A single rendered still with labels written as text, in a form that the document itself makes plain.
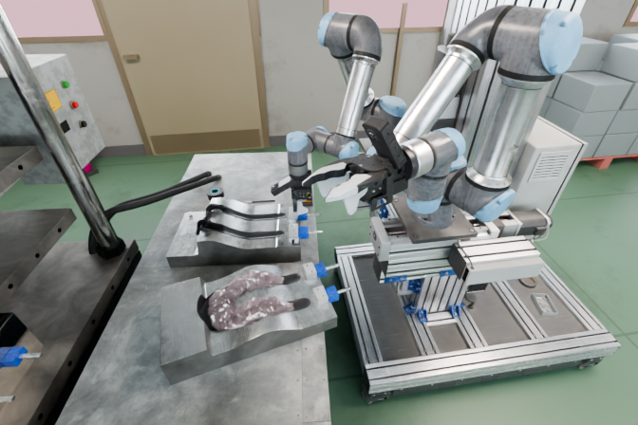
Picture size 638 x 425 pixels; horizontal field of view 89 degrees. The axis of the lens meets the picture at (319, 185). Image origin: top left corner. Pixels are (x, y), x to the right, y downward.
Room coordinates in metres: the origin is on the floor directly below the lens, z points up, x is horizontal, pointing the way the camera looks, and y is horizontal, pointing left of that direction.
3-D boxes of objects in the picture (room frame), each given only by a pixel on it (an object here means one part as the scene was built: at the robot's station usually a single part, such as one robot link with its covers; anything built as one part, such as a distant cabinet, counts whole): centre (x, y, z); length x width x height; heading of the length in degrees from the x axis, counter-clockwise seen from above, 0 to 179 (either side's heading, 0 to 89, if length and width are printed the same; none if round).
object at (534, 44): (0.75, -0.47, 1.41); 0.15 x 0.12 x 0.55; 34
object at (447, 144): (0.61, -0.25, 1.43); 0.11 x 0.08 x 0.09; 124
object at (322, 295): (0.68, -0.05, 0.85); 0.13 x 0.05 x 0.05; 110
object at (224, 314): (0.63, 0.22, 0.90); 0.26 x 0.18 x 0.08; 110
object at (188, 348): (0.63, 0.22, 0.85); 0.50 x 0.26 x 0.11; 110
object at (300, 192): (1.04, 0.07, 1.04); 0.09 x 0.08 x 0.12; 93
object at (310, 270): (0.78, -0.01, 0.85); 0.13 x 0.05 x 0.05; 110
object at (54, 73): (1.15, 1.04, 0.73); 0.30 x 0.22 x 1.47; 3
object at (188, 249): (0.98, 0.33, 0.87); 0.50 x 0.26 x 0.14; 93
